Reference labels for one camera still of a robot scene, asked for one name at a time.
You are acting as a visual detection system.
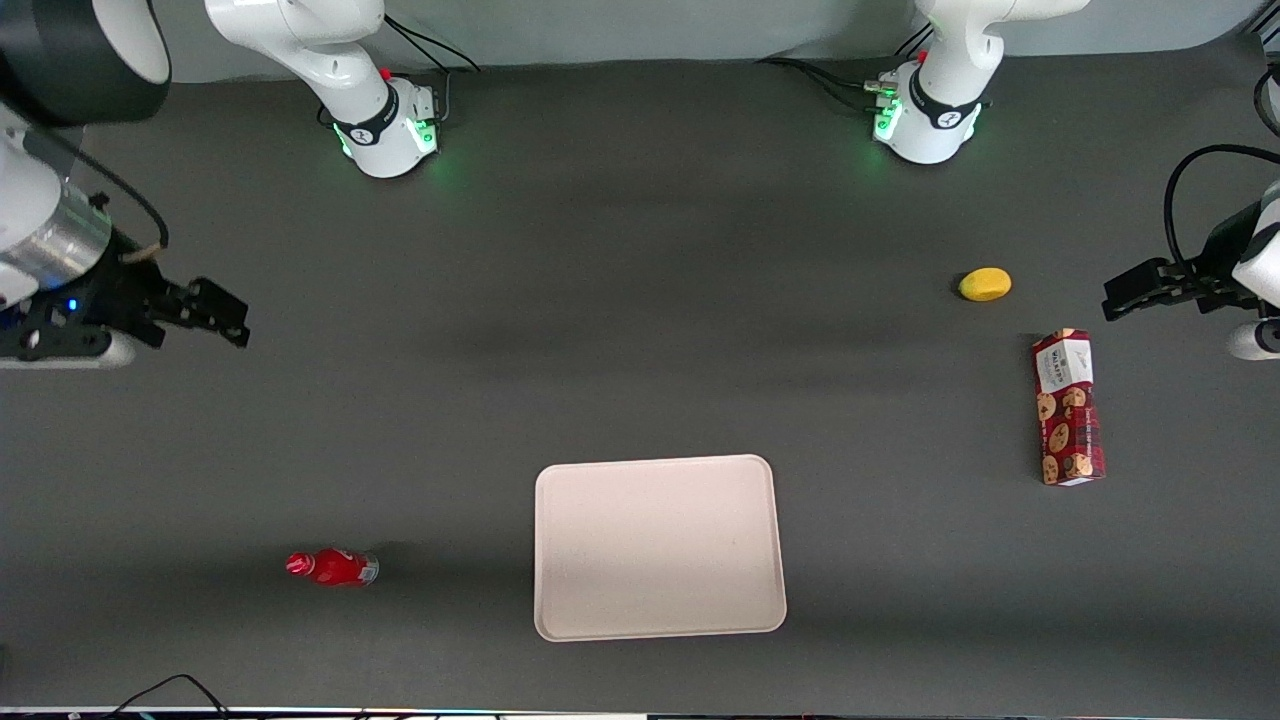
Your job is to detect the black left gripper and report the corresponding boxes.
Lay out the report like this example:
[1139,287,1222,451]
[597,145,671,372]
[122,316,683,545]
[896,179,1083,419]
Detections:
[1102,199,1264,322]

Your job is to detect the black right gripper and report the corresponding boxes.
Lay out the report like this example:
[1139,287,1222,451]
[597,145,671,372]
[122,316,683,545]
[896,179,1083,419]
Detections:
[0,235,252,362]

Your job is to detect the red coke bottle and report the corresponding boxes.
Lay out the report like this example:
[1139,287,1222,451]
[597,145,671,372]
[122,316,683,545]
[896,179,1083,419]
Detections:
[285,547,381,588]

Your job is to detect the beige rectangular tray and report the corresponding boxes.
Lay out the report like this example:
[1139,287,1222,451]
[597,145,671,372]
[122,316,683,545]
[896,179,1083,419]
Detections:
[534,454,788,643]

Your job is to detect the red tartan cookie box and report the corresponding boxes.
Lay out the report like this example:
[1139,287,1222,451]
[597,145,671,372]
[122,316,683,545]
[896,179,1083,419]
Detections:
[1031,328,1107,488]

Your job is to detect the yellow lemon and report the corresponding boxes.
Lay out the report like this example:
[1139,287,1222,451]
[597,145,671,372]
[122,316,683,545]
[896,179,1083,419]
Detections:
[958,267,1013,303]

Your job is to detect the black looped cable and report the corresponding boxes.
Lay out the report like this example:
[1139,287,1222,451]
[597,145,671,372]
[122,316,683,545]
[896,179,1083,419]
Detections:
[1162,144,1280,287]

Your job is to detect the thin black cable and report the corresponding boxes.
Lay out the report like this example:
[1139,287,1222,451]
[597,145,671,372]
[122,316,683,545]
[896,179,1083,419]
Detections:
[45,130,172,264]

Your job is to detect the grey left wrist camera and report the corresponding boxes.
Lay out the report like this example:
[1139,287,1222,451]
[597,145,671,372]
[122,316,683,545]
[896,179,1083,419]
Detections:
[1227,317,1280,362]

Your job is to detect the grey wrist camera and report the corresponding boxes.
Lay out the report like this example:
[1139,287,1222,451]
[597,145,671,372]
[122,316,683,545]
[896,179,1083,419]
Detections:
[1227,317,1280,362]
[0,330,137,372]

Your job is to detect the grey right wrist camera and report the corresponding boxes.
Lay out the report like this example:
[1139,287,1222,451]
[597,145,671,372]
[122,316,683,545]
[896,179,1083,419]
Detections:
[0,330,137,372]

